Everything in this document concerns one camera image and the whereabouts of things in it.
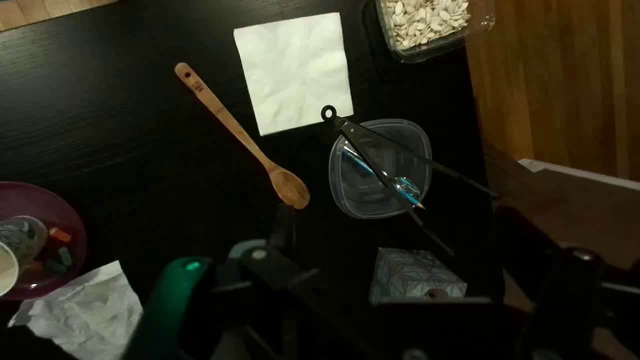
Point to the crumpled white paper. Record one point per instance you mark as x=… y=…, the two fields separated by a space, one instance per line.
x=90 y=319

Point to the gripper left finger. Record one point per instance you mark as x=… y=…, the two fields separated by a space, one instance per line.
x=284 y=311

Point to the black tongs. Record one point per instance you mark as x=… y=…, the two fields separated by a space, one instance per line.
x=354 y=133

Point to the wooden spoon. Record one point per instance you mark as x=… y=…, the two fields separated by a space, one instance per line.
x=286 y=185

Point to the clear plastic bowl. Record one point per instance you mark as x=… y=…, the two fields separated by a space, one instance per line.
x=358 y=192

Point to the clear container of popcorn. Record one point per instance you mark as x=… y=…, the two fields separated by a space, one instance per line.
x=416 y=31

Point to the small objects on plate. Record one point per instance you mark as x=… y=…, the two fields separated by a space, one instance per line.
x=55 y=257

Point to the purple plate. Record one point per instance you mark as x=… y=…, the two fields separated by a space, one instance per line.
x=22 y=198

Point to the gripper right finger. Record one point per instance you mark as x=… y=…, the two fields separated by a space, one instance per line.
x=575 y=292

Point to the white paper napkin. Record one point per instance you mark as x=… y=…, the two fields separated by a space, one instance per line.
x=295 y=69

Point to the patterned paper cup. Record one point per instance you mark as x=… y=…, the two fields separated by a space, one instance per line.
x=20 y=241

